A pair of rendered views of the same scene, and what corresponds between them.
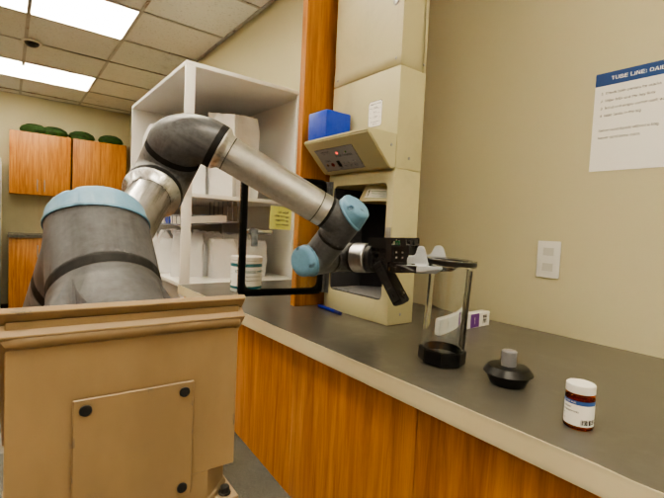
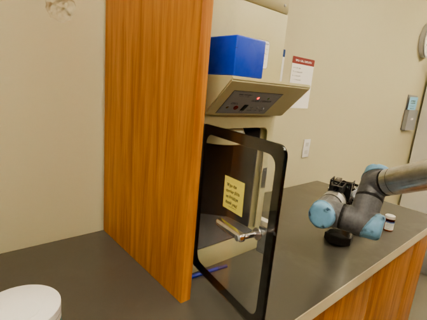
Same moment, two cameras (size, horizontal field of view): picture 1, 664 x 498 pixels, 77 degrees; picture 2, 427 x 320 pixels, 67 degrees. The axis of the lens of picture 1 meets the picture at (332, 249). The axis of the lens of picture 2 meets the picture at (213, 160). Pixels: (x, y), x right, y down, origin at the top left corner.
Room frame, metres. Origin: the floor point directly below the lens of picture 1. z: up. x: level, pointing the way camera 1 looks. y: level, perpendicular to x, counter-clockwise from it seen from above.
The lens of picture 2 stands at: (1.51, 0.85, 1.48)
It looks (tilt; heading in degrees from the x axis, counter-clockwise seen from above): 13 degrees down; 266
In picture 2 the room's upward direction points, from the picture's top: 5 degrees clockwise
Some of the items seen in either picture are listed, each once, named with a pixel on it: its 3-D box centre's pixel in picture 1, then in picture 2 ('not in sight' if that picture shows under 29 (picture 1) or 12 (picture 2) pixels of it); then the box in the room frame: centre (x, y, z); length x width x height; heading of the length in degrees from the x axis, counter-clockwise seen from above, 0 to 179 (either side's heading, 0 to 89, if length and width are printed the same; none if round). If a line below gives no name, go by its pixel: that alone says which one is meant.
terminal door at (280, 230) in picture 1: (284, 235); (229, 217); (1.41, 0.16, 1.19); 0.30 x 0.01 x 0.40; 118
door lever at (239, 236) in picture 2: not in sight; (237, 228); (1.40, 0.24, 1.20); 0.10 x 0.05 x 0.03; 118
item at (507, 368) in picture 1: (508, 367); not in sight; (0.81, -0.35, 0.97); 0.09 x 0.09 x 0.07
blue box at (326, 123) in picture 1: (329, 127); (236, 58); (1.42, 0.03, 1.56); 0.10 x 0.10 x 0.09; 38
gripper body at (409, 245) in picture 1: (392, 255); (338, 193); (1.01, -0.15, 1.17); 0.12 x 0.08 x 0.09; 53
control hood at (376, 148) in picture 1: (346, 153); (257, 98); (1.34, -0.03, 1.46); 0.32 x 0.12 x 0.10; 38
